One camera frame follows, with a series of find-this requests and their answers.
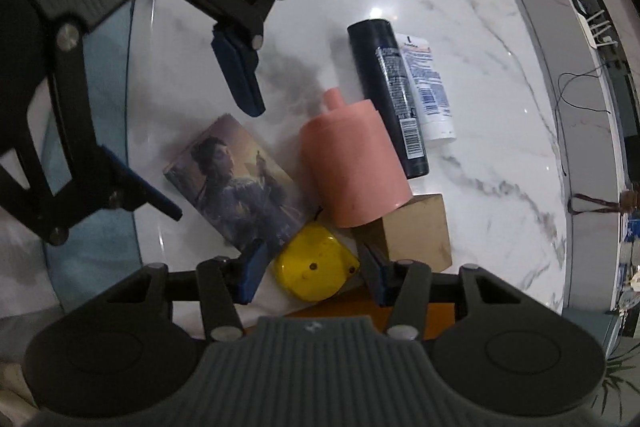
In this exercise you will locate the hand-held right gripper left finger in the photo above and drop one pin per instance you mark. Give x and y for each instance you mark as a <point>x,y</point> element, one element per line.
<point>252,274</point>

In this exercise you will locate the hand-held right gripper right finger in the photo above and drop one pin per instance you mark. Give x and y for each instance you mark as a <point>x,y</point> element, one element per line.
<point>374,276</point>

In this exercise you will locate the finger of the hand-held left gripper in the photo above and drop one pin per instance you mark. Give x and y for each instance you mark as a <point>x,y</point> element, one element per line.
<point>235,72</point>
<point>140,184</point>

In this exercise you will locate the orange cardboard box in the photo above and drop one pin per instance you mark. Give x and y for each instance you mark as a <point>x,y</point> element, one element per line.
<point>345,303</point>

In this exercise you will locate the yellow tape measure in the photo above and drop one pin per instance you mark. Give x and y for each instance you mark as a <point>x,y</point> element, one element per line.
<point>310,267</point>

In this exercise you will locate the brown cardboard box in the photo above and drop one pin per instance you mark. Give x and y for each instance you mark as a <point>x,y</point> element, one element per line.
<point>415,227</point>

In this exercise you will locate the illustrated card box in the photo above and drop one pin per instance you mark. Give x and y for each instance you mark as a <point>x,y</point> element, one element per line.
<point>235,177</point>

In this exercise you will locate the pink cylindrical bottle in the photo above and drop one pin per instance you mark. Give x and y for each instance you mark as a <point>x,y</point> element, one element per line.
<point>345,167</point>

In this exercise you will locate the black spray bottle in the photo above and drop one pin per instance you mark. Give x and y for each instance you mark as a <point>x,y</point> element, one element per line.
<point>370,57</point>

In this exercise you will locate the white lotion tube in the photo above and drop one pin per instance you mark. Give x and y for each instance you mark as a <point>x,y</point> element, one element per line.
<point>431,107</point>

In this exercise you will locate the light blue rug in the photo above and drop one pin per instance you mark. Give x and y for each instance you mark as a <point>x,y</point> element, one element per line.
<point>107,107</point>

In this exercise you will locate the tall leafy plant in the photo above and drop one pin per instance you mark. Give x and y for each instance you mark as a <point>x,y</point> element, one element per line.
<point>612,387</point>

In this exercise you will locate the white router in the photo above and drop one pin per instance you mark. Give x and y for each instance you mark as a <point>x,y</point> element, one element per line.
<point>597,34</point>

